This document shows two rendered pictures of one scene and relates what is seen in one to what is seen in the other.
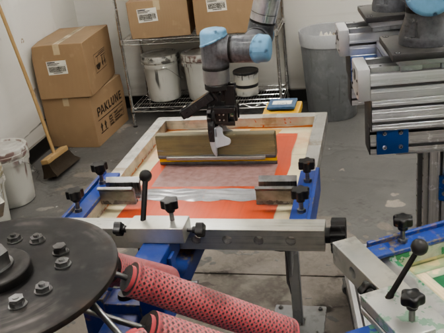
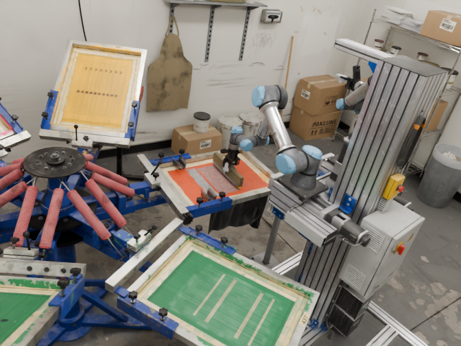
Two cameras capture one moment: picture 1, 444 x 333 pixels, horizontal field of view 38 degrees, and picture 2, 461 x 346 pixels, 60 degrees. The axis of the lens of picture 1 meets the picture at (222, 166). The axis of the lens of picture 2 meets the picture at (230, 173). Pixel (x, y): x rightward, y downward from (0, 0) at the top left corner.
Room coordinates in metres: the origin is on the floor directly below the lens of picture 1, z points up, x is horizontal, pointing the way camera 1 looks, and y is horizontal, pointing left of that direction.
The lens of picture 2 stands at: (-0.12, -1.45, 2.48)
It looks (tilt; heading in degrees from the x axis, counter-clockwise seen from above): 32 degrees down; 37
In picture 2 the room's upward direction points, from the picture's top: 10 degrees clockwise
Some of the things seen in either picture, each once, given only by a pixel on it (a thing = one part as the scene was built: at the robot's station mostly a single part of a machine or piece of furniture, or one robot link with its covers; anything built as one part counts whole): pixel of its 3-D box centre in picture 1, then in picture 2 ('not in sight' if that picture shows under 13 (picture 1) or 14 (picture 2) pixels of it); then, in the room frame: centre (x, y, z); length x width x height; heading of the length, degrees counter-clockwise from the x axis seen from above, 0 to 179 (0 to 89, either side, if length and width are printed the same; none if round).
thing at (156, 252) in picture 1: (154, 261); (143, 187); (1.15, 0.16, 1.02); 0.17 x 0.06 x 0.05; 165
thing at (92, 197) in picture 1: (92, 205); (171, 162); (1.53, 0.35, 0.97); 0.30 x 0.05 x 0.07; 165
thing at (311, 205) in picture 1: (305, 205); (209, 206); (1.39, -0.19, 0.97); 0.30 x 0.05 x 0.07; 165
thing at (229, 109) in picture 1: (221, 104); (232, 156); (1.75, -0.02, 1.14); 0.09 x 0.08 x 0.12; 75
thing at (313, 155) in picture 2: not in sight; (309, 158); (1.71, -0.59, 1.42); 0.13 x 0.12 x 0.14; 163
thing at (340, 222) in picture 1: (332, 235); (186, 217); (1.17, -0.21, 1.02); 0.07 x 0.06 x 0.07; 165
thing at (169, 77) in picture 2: not in sight; (171, 65); (2.72, 1.77, 1.06); 0.53 x 0.07 x 1.05; 165
